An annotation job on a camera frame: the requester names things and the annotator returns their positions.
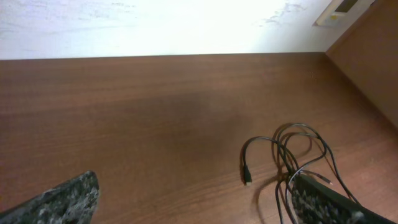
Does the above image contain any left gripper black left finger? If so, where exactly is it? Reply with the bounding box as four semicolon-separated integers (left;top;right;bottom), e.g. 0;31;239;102
1;170;100;224

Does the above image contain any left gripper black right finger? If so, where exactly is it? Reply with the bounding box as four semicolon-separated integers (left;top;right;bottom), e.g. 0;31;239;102
292;175;395;224

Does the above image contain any black usb cable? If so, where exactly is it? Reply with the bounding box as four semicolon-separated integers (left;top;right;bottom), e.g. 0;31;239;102
241;123;361;224

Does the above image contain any white wall thermostat panel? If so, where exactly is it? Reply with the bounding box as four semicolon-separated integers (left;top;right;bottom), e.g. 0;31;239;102
314;0;374;27

